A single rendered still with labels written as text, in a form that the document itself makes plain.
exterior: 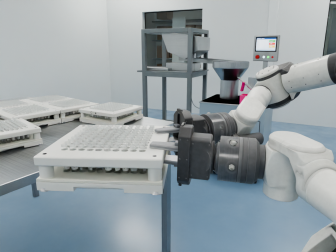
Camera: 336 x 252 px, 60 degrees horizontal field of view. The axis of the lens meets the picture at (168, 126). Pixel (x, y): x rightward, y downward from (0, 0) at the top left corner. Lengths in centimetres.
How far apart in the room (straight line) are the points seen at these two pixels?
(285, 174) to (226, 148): 11
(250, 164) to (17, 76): 481
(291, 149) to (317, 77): 48
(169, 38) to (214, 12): 199
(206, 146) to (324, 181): 20
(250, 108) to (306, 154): 34
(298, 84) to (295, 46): 439
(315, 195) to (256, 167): 11
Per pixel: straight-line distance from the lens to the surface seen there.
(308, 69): 98
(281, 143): 54
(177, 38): 379
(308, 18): 539
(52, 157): 59
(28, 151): 125
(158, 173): 55
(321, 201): 48
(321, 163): 51
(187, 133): 55
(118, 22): 663
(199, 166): 57
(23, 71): 525
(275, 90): 101
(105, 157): 55
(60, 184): 60
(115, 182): 57
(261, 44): 307
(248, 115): 79
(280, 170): 56
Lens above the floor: 126
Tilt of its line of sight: 15 degrees down
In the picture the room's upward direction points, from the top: straight up
